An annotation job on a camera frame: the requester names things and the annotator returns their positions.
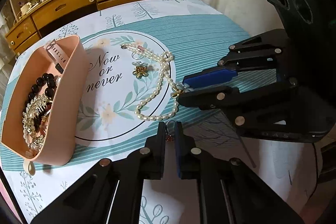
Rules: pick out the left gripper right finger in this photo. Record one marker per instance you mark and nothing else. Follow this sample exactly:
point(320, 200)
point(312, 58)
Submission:
point(228, 190)

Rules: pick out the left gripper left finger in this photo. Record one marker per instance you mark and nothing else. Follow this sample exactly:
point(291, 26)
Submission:
point(111, 191)

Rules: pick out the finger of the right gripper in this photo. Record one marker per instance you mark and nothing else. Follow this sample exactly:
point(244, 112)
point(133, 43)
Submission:
point(206, 98)
point(208, 77)

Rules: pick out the silver hoop earring red charm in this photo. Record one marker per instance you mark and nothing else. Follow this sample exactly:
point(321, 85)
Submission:
point(170, 130)

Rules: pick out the gold leaf brooch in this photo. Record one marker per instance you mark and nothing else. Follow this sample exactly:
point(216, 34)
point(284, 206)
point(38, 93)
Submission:
point(35, 119)

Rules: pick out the printed tablecloth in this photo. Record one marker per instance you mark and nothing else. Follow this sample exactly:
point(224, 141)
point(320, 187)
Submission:
point(133, 50)

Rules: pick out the pink plastic tray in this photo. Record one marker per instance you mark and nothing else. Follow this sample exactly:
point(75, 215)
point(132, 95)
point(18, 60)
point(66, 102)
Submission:
point(59, 144)

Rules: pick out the pink smart watch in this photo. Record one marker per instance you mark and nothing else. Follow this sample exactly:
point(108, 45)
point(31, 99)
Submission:
point(58, 56)

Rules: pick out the wooden desk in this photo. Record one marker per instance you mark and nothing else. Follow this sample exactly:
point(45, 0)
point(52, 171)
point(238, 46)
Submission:
point(50, 15)

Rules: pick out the white mug on desk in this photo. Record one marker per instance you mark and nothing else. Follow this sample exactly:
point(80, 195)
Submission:
point(25, 8)

